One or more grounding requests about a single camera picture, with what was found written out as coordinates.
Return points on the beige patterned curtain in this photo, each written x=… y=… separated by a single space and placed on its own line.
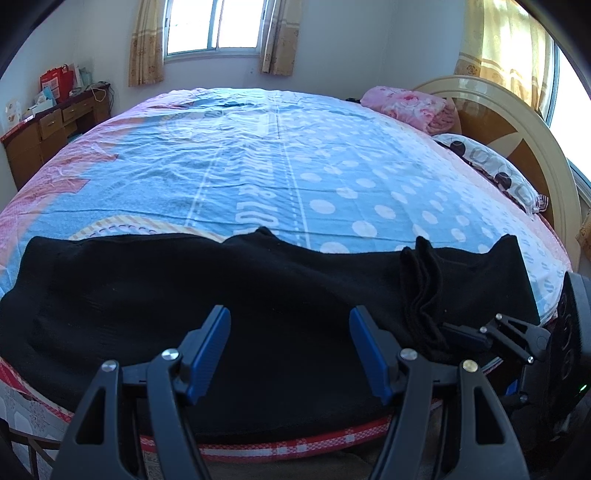
x=147 y=46
x=280 y=41

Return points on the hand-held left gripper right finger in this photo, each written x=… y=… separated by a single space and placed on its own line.
x=367 y=344

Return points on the bright side window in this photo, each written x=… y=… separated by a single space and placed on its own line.
x=572 y=110

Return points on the pale teal kettle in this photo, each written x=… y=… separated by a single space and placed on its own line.
x=84 y=76

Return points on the red paper bag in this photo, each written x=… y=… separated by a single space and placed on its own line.
x=56 y=83

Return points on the pink floral blanket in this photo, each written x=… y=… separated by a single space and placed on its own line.
x=406 y=106

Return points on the white pillow with dark circles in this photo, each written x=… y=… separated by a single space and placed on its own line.
x=485 y=161

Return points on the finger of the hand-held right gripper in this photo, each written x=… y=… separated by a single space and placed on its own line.
x=516 y=392
x=466 y=334

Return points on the wooden desk with drawers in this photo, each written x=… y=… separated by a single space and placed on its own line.
x=32 y=147

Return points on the cream and wood headboard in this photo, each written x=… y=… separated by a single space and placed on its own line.
x=531 y=147

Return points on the tissue box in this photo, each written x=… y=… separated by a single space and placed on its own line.
x=39 y=107

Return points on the black pants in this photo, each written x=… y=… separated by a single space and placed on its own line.
x=258 y=286

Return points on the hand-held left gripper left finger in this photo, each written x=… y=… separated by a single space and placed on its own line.
x=212 y=341

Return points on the bed with blue pink sheet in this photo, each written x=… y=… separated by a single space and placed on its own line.
x=258 y=175

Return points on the yellow patterned curtain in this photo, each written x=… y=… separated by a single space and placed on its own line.
x=503 y=46

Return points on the sliding glass window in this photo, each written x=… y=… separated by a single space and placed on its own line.
x=212 y=25

